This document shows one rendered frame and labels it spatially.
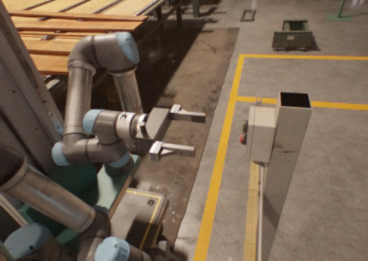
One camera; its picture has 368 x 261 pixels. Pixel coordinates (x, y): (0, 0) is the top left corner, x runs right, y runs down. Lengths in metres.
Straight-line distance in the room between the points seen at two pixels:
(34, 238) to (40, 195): 0.24
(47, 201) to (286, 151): 0.59
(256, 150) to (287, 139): 0.07
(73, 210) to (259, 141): 0.52
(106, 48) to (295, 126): 0.68
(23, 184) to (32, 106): 0.42
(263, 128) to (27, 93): 0.79
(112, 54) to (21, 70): 0.30
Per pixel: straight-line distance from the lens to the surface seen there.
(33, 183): 0.70
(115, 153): 0.76
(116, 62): 0.95
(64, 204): 0.75
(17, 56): 0.98
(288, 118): 0.54
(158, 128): 0.63
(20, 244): 0.94
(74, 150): 0.80
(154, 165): 2.17
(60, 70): 2.00
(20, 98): 1.05
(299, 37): 4.15
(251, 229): 0.68
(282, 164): 0.63
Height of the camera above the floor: 1.60
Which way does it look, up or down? 38 degrees down
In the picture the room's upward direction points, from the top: 6 degrees counter-clockwise
